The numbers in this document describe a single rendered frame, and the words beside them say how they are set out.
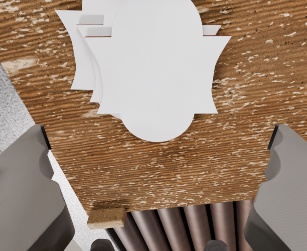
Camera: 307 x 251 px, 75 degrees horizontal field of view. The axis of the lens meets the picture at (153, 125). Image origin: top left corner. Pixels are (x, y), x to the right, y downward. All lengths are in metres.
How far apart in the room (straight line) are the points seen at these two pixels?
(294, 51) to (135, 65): 0.16
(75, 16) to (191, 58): 0.11
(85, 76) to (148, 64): 0.07
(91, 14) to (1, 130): 0.21
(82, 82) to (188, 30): 0.12
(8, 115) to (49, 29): 0.14
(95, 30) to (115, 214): 0.26
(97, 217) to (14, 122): 0.19
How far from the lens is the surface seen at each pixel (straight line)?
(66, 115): 0.26
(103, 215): 0.36
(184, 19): 0.19
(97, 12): 0.21
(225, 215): 0.42
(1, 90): 0.31
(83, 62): 0.22
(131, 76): 0.19
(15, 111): 0.32
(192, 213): 0.40
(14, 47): 0.26
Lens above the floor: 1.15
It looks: 58 degrees down
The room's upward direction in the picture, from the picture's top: 178 degrees counter-clockwise
